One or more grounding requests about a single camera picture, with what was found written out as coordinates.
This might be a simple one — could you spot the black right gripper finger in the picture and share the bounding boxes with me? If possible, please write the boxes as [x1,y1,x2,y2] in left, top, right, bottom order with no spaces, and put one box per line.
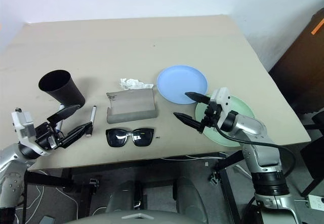
[185,91,211,106]
[173,112,205,135]

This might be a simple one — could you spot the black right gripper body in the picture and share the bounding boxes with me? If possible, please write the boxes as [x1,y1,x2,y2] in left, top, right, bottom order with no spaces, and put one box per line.
[201,99,221,130]

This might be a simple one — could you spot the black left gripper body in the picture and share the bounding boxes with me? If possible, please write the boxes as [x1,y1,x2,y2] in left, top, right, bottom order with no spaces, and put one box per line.
[34,122,64,151]

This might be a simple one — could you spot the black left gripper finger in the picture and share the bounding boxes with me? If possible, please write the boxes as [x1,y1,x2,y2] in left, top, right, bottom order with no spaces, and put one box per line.
[60,122,94,148]
[47,105,80,125]

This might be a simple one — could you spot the white marker with black cap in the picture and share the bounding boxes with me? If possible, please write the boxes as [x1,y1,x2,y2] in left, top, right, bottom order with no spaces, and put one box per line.
[86,105,98,137]

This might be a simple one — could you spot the green plastic plate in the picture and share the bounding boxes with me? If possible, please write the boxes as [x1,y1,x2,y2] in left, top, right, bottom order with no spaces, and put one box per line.
[194,94,255,148]

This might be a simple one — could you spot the black sunglasses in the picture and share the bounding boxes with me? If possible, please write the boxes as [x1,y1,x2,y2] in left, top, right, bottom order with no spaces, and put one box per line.
[105,127,155,148]

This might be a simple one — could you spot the grey glasses case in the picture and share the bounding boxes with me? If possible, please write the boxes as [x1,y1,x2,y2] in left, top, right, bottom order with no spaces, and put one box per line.
[105,87,159,124]

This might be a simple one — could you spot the white tissue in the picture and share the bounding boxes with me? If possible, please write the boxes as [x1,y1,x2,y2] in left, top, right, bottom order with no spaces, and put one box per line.
[117,77,155,92]

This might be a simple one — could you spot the black pen holder cup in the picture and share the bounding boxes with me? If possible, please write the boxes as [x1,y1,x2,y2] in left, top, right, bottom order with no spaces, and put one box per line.
[38,69,86,109]

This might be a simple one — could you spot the blue plastic plate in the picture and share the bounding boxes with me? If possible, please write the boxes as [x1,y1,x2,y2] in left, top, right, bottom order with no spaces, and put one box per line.
[156,64,210,105]

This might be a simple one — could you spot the grey rounded robot shell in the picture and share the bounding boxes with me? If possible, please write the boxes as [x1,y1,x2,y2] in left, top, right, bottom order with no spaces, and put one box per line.
[104,180,148,213]
[173,176,211,216]

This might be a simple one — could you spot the brown wooden cabinet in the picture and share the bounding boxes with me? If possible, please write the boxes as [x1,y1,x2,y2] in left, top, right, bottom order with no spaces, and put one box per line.
[267,6,324,114]

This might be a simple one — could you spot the grey robot torso top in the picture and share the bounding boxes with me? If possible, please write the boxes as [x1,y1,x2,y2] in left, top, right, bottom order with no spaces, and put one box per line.
[63,209,211,224]

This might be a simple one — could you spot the black side stand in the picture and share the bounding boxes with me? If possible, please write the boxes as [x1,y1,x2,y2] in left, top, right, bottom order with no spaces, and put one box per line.
[299,111,324,197]

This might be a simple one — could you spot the white power strip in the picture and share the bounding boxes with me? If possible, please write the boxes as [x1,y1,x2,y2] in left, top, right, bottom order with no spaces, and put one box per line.
[307,194,324,209]

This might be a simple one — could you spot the orange tape strip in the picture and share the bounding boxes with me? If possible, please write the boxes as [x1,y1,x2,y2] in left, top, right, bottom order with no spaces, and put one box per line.
[310,18,324,36]

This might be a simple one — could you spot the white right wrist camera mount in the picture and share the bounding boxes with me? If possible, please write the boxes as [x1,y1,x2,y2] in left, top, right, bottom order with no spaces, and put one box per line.
[209,86,238,131]

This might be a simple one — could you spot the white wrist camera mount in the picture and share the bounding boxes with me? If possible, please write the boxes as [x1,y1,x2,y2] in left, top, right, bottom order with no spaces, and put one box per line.
[209,86,238,131]
[11,107,53,156]

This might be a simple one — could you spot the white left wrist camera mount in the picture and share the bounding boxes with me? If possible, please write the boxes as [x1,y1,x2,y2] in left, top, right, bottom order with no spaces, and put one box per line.
[11,107,53,156]

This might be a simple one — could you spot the white cable under table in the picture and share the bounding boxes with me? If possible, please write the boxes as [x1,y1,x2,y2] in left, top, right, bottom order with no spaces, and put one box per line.
[160,155,226,161]

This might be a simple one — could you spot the black table frame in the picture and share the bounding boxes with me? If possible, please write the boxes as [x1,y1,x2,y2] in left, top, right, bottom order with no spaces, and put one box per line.
[24,150,244,224]

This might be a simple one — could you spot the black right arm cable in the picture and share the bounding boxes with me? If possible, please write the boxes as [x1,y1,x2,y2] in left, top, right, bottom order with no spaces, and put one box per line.
[215,127,297,178]

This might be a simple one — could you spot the white cable on floor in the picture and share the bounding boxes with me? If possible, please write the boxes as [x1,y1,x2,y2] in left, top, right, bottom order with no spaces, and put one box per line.
[26,184,79,221]

